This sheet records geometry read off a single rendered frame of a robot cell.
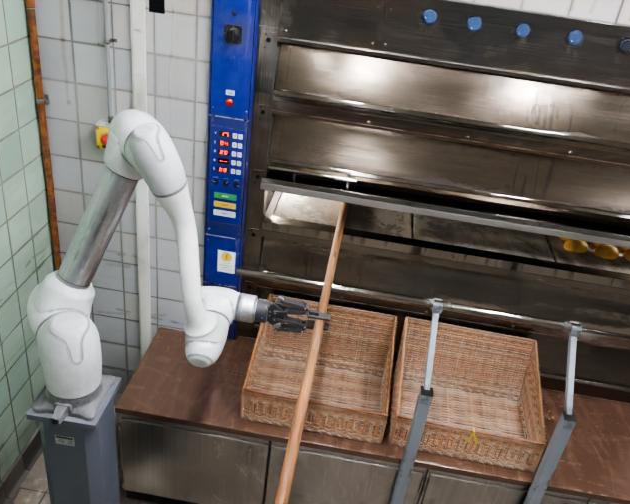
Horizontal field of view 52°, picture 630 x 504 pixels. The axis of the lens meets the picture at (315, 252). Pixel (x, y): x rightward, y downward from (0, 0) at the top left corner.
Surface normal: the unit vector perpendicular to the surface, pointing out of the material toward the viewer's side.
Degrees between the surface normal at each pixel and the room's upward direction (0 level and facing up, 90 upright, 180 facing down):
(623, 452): 0
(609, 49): 90
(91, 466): 90
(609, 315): 70
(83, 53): 90
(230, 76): 90
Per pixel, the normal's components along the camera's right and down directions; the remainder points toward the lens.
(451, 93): -0.08, 0.18
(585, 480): 0.11, -0.85
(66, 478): -0.11, 0.50
